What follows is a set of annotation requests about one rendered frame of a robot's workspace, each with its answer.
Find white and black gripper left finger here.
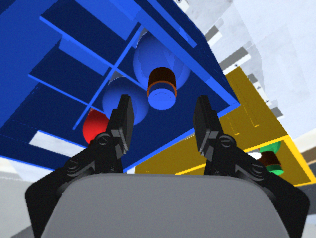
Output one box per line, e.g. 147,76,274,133
25,94,135,238

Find red bottle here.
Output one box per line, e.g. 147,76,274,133
83,108,109,147

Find green bottle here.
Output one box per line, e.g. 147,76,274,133
258,140,284,175

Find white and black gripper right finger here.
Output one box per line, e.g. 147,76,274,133
193,95,310,238

